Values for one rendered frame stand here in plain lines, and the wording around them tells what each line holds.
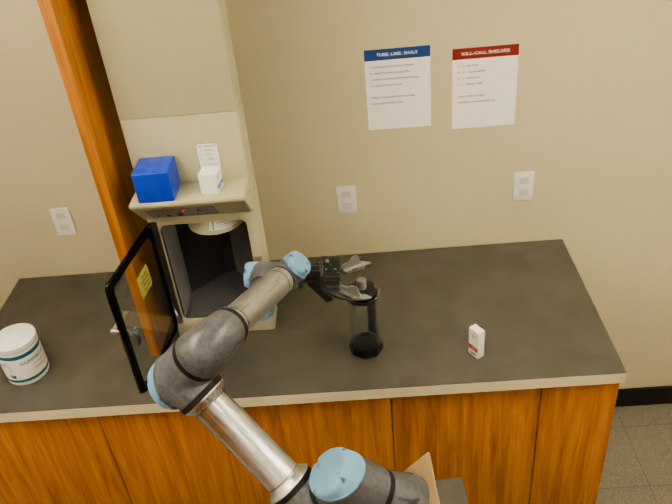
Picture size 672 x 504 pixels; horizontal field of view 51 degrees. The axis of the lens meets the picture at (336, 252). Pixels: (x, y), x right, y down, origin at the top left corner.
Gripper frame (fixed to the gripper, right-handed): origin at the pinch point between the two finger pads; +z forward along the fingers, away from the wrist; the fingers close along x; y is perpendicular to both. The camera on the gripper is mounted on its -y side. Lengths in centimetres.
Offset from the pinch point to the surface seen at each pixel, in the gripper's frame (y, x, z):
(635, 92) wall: 11, 70, 87
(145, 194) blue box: 22, 12, -62
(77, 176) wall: -18, 53, -102
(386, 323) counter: -32.4, 5.6, 6.8
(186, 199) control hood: 20, 12, -51
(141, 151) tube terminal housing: 26, 24, -64
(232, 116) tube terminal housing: 35, 28, -38
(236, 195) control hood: 21.2, 12.9, -37.1
